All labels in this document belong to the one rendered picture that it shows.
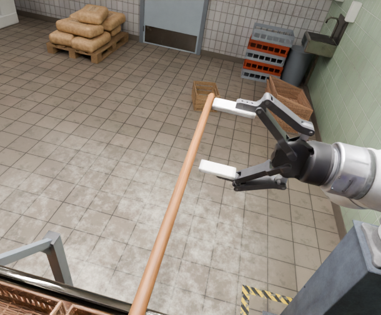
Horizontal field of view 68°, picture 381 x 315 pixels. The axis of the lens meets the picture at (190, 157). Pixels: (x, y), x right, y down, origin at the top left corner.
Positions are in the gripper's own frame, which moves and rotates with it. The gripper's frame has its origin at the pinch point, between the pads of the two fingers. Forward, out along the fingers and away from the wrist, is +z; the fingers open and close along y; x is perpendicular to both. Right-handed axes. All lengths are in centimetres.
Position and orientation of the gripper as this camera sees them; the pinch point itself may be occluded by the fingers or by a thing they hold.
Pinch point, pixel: (212, 138)
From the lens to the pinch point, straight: 50.7
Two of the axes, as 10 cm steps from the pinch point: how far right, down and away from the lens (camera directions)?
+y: -1.4, 7.6, 6.3
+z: -9.7, -2.4, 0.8
